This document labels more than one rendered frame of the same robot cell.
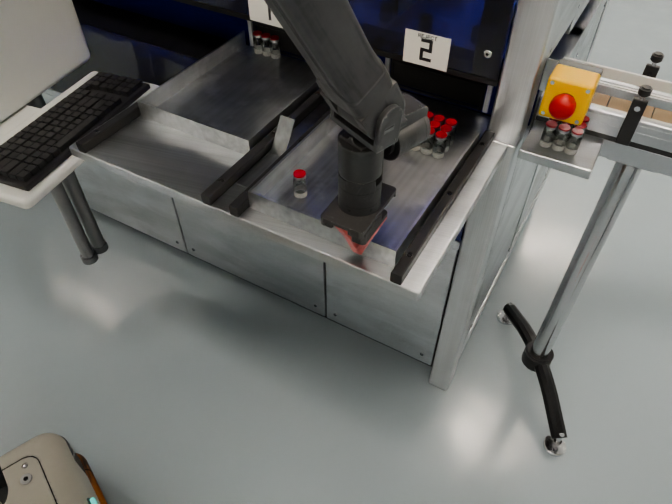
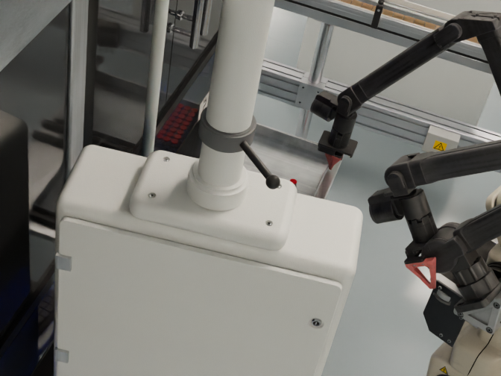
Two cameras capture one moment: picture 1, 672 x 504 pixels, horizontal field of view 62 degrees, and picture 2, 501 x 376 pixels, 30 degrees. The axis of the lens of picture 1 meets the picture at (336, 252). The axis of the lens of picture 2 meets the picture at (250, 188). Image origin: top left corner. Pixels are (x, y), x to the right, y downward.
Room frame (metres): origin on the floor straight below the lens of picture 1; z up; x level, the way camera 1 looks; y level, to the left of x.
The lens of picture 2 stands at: (1.42, 1.86, 2.61)
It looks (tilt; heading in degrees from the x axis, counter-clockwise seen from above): 42 degrees down; 251
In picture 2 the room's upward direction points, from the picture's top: 12 degrees clockwise
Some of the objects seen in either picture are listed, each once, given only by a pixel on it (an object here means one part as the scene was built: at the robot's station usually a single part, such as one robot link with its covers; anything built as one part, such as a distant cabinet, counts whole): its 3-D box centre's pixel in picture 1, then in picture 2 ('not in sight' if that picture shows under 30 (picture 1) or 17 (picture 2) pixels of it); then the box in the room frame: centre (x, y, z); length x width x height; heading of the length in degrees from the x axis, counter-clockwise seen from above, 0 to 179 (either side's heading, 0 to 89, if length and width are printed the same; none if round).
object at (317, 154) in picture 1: (370, 167); (265, 161); (0.75, -0.06, 0.90); 0.34 x 0.26 x 0.04; 150
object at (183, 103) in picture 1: (246, 86); not in sight; (1.02, 0.18, 0.90); 0.34 x 0.26 x 0.04; 150
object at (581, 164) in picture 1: (563, 144); not in sight; (0.86, -0.42, 0.87); 0.14 x 0.13 x 0.02; 150
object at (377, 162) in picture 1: (364, 152); (343, 118); (0.56, -0.04, 1.07); 0.07 x 0.06 x 0.07; 132
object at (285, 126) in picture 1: (266, 151); not in sight; (0.78, 0.12, 0.91); 0.14 x 0.03 x 0.06; 149
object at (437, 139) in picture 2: not in sight; (440, 142); (-0.10, -0.60, 0.50); 0.12 x 0.05 x 0.09; 150
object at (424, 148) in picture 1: (399, 131); not in sight; (0.85, -0.11, 0.90); 0.18 x 0.02 x 0.05; 60
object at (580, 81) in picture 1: (569, 92); not in sight; (0.83, -0.39, 0.99); 0.08 x 0.07 x 0.07; 150
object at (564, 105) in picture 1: (563, 105); not in sight; (0.79, -0.37, 0.99); 0.04 x 0.04 x 0.04; 60
